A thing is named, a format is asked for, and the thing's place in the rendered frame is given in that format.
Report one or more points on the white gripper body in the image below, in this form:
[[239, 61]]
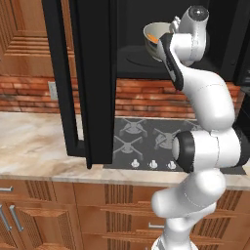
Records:
[[175, 24]]

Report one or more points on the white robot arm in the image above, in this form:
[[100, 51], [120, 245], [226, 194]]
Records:
[[208, 97]]

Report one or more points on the pale bowl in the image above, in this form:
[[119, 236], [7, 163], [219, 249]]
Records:
[[156, 29]]

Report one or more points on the orange carrot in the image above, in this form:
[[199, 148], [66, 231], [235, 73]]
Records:
[[151, 38]]

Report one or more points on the black microwave oven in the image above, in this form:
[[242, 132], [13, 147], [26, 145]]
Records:
[[136, 19]]

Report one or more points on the dark microwave turntable plate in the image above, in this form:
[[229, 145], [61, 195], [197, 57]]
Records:
[[143, 58]]

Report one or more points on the black microwave door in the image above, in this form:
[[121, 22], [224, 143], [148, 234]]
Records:
[[94, 81]]

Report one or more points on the wooden cupboard door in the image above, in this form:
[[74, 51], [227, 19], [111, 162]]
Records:
[[45, 228], [2, 237]]

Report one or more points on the grey hob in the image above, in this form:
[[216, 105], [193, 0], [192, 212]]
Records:
[[136, 136]]

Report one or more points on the white hob knob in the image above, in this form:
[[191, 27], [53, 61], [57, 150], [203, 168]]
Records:
[[172, 165], [153, 164], [135, 163]]

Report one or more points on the wide wooden drawer front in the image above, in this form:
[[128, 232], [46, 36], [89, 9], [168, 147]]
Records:
[[94, 218], [97, 242], [94, 193]]

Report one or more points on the small wooden drawer front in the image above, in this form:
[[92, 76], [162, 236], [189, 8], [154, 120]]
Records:
[[29, 192]]

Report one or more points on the grey wall socket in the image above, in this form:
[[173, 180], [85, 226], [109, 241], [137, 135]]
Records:
[[52, 91]]

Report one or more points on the wooden wall cupboard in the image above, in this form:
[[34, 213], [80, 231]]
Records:
[[26, 39]]

